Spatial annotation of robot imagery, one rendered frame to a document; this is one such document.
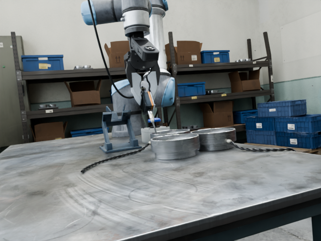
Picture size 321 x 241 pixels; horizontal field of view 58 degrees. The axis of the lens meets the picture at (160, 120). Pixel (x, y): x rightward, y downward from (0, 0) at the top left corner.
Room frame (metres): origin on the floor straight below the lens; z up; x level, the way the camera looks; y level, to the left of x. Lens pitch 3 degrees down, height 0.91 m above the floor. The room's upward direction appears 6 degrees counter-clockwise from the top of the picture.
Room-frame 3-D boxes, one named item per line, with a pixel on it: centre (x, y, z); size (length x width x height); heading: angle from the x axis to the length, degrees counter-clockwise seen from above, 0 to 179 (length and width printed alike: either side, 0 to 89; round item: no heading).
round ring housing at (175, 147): (0.62, -0.03, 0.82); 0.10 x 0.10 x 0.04
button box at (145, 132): (0.90, 0.02, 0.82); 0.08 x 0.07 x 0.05; 21
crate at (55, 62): (4.03, 1.53, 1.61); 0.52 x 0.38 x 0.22; 114
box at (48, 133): (4.00, 1.54, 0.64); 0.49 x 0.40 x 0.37; 116
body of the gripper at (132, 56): (0.84, 0.04, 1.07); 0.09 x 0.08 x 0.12; 19
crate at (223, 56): (4.99, -0.96, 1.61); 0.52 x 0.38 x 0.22; 114
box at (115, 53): (4.42, 0.45, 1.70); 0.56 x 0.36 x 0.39; 106
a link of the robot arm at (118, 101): (1.23, 0.13, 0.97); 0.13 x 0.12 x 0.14; 84
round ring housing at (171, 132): (0.76, -0.02, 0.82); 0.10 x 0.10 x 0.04
